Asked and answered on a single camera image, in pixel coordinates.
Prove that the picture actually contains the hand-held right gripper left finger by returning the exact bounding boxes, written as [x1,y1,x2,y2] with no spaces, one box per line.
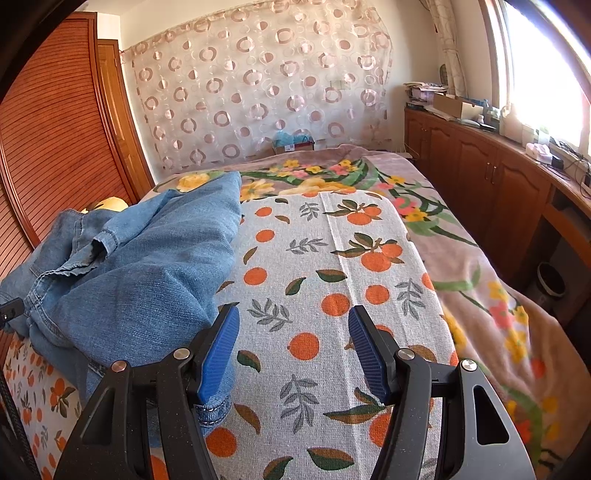
[53,305,241,480]

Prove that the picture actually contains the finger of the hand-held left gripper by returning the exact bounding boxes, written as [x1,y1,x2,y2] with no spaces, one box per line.
[0,298,25,332]

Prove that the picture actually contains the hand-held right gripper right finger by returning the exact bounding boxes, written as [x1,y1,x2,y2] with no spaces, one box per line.
[347,305,539,480]

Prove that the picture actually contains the light blue jeans pants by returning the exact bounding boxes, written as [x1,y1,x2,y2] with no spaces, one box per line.
[0,171,244,437]

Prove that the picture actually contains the orange-print bed sheet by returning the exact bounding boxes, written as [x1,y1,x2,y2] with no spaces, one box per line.
[0,191,460,480]

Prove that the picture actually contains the floral blanket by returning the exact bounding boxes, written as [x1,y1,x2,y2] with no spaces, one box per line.
[152,144,591,472]

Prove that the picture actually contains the yellow plush toy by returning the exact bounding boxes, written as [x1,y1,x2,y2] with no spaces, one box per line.
[82,197,127,214]

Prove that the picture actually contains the wooden slatted wardrobe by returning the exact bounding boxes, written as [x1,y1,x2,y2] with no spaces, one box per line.
[0,11,155,278]

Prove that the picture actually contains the metal trash bin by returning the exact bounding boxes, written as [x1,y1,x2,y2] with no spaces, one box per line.
[536,262,568,301]

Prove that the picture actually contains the wooden cabinet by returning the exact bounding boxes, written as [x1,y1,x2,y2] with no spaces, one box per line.
[404,106,591,305]

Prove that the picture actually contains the open cardboard box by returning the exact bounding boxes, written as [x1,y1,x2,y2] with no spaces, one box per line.
[431,93,483,120]

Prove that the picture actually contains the white tissue pack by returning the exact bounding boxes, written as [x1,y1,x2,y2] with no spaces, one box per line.
[525,142,555,162]

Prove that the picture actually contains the stack of papers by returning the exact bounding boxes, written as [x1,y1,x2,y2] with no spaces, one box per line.
[404,80,451,109]

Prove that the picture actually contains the circle-patterned sheer curtain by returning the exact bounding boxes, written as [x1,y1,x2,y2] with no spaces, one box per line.
[121,0,393,172]

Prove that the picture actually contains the patterned window curtain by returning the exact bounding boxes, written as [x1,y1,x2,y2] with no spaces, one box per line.
[425,0,467,97]

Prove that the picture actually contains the wooden-framed window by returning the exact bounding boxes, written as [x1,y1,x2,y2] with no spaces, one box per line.
[478,0,591,148]

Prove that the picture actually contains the black braided cable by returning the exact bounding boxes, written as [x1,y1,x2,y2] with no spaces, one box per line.
[0,364,40,480]

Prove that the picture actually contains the thin black cable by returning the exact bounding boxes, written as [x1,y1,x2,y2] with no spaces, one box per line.
[554,148,591,190]

